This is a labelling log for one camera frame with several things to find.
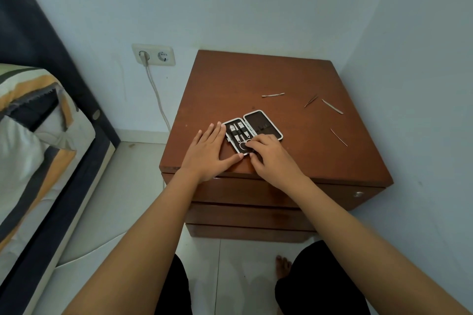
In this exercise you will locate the person's left forearm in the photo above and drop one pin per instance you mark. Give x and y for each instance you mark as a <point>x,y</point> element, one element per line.
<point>140,252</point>

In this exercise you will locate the person's left hand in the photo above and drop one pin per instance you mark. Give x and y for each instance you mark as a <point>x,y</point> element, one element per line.
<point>207,152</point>

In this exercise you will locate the round beige bolt cap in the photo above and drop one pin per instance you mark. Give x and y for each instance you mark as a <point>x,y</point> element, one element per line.
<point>96,114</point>

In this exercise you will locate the person's right leg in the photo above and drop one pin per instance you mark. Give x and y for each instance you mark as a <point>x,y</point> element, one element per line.
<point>321,281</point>

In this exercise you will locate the person's left leg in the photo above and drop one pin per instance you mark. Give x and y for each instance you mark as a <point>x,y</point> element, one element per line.
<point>173,289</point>

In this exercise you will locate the person's right hand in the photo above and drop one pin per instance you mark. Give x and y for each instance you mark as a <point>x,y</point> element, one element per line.
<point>275,167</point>

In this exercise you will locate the person's leg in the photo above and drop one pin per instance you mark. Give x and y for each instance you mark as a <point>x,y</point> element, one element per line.
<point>321,281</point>
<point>173,289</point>

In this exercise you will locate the thin metal cuticle pusher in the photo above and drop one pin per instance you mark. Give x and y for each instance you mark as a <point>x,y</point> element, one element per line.
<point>339,137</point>

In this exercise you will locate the white double wall socket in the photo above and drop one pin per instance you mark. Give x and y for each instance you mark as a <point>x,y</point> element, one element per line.
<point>162,56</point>

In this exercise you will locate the brown wooden nightstand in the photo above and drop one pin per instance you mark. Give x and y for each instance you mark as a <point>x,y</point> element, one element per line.
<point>229,193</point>
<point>258,71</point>

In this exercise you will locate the striped bedding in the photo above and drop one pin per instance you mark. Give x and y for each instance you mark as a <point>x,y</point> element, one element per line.
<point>22,86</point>

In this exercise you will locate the small silver scissors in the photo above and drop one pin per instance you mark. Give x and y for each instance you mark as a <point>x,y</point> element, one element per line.
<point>240,143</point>

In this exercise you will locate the large silver nail clipper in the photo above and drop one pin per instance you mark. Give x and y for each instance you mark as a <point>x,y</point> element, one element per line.
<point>233,130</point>

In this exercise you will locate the dark blue bed frame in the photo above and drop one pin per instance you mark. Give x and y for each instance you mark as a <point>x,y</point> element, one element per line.
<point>29,30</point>

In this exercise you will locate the small silver nail clipper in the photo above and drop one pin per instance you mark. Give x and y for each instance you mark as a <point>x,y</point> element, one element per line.
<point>242,129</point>

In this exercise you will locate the silver cuticle pusher tool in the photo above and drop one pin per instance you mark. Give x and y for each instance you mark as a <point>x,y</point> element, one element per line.
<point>273,95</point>

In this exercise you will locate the checkered manicure kit case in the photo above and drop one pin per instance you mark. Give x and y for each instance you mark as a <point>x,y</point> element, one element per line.
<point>262,121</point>

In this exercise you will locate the slim metal tweezers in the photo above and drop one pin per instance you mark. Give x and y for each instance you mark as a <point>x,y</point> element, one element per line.
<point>311,101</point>

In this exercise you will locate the person's right forearm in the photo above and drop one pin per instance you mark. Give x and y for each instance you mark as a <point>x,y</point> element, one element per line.
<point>369,252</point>

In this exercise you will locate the silver nail file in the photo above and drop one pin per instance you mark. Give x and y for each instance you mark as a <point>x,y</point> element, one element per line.
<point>332,106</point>

